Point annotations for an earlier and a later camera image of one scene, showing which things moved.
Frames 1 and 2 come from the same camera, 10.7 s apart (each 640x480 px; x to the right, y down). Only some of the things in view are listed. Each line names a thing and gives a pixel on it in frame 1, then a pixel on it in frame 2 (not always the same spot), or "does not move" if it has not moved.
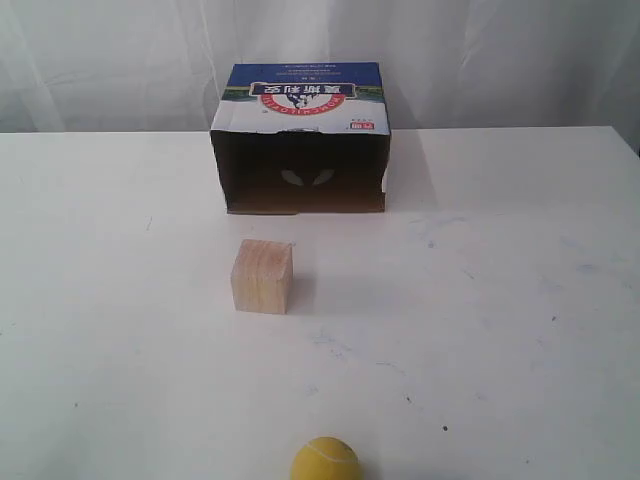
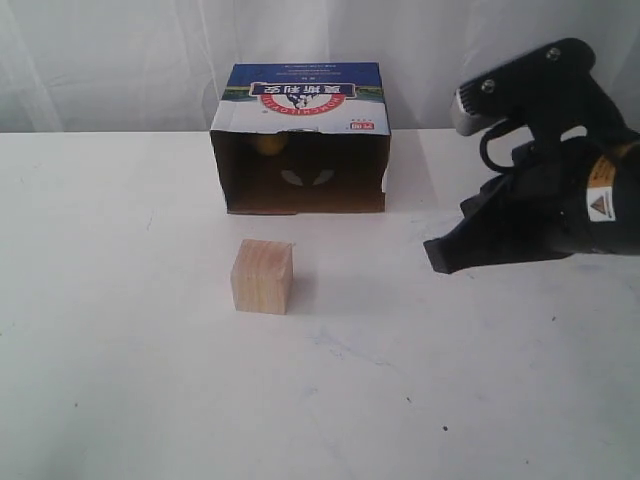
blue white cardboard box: [302, 137] does not move
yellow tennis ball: [326, 458] → [270, 144]
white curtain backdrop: [154, 66] does not move
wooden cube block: [262, 277] does not move
